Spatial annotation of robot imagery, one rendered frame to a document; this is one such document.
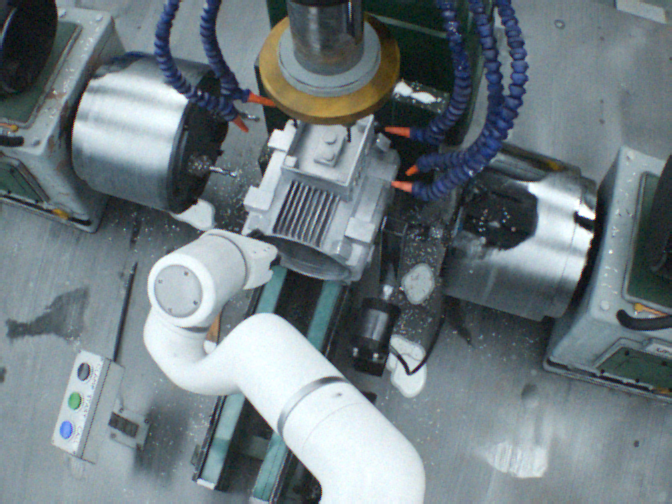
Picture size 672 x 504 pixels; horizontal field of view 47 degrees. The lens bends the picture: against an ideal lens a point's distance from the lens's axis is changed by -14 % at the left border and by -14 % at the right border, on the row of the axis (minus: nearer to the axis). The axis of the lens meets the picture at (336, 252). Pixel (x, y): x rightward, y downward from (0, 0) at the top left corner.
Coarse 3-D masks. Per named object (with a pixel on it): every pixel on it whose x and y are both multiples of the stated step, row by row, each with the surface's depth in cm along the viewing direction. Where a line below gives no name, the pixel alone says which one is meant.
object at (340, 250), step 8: (376, 136) 131; (384, 136) 131; (376, 144) 130; (384, 144) 131; (384, 152) 132; (256, 216) 128; (256, 224) 127; (264, 224) 127; (264, 232) 127; (336, 240) 126; (336, 248) 125; (344, 248) 126; (352, 248) 127; (336, 256) 126; (344, 256) 126; (336, 280) 138; (344, 280) 137
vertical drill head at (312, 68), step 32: (288, 0) 92; (352, 0) 90; (288, 32) 107; (320, 32) 94; (352, 32) 96; (384, 32) 109; (288, 64) 105; (320, 64) 102; (352, 64) 104; (384, 64) 107; (288, 96) 106; (320, 96) 106; (352, 96) 106; (384, 96) 106
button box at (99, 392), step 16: (80, 352) 125; (96, 368) 122; (112, 368) 123; (80, 384) 122; (96, 384) 121; (112, 384) 123; (64, 400) 123; (96, 400) 121; (112, 400) 124; (64, 416) 122; (80, 416) 120; (96, 416) 121; (80, 432) 118; (96, 432) 121; (64, 448) 119; (80, 448) 118; (96, 448) 121
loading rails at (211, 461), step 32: (256, 288) 141; (288, 288) 148; (352, 288) 147; (288, 320) 148; (320, 320) 140; (352, 320) 149; (320, 352) 137; (224, 416) 135; (224, 448) 133; (256, 448) 140; (288, 448) 132; (192, 480) 131; (224, 480) 137; (288, 480) 137
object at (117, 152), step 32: (128, 64) 130; (192, 64) 132; (96, 96) 127; (128, 96) 126; (160, 96) 126; (96, 128) 127; (128, 128) 126; (160, 128) 125; (192, 128) 129; (224, 128) 144; (96, 160) 129; (128, 160) 128; (160, 160) 126; (192, 160) 132; (128, 192) 133; (160, 192) 130; (192, 192) 139
